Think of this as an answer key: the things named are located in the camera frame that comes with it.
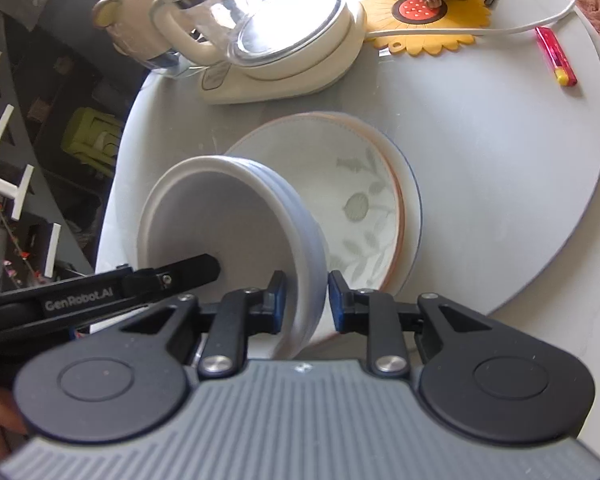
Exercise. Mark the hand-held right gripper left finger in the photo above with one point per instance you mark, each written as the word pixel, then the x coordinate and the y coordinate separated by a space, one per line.
pixel 279 300

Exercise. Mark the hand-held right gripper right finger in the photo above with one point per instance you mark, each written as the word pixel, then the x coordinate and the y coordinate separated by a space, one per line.
pixel 336 300

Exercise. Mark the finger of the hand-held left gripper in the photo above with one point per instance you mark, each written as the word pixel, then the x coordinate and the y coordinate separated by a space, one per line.
pixel 180 275

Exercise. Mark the translucent blue plastic bowl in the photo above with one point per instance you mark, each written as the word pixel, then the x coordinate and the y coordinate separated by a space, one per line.
pixel 312 260
pixel 205 220

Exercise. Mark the white plate grey leaf print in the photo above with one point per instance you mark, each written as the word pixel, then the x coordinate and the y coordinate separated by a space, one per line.
pixel 360 210

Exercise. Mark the white plate green leaf print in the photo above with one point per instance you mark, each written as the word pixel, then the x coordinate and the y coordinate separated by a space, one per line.
pixel 414 195

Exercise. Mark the white plate pink flower print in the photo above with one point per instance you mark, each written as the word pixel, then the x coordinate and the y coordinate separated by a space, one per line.
pixel 380 136

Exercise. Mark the artificial flower vine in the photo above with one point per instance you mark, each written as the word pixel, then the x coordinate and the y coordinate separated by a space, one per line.
pixel 10 240

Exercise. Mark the stack of green stools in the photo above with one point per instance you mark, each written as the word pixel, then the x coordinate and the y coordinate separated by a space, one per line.
pixel 90 140

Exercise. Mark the round glass turntable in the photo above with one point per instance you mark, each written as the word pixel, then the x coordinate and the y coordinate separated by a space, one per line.
pixel 480 160

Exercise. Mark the cream kettle base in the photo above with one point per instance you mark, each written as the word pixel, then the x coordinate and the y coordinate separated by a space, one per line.
pixel 280 85

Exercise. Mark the glass kettle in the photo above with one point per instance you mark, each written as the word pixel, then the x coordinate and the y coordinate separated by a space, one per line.
pixel 260 20

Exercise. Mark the yellow sunflower coaster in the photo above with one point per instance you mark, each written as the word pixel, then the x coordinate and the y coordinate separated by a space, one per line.
pixel 460 15

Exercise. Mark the black white wall shelf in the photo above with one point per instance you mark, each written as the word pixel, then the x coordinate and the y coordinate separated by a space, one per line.
pixel 20 110

